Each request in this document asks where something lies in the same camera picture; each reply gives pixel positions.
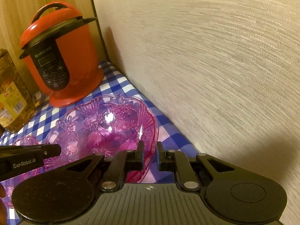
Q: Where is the person's left hand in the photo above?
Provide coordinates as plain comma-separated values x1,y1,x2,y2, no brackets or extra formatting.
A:
0,184,8,225

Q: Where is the large cooking oil bottle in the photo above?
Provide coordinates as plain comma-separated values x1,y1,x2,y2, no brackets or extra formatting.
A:
0,49,36,133

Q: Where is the red electric pressure cooker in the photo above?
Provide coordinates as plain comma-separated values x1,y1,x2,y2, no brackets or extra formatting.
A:
19,1,104,107

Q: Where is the blue white checkered tablecloth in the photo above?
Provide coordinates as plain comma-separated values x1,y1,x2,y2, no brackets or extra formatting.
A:
1,62,197,183

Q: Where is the pink glass plate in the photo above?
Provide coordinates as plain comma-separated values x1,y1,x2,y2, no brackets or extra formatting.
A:
1,135,44,208
44,94,159,183

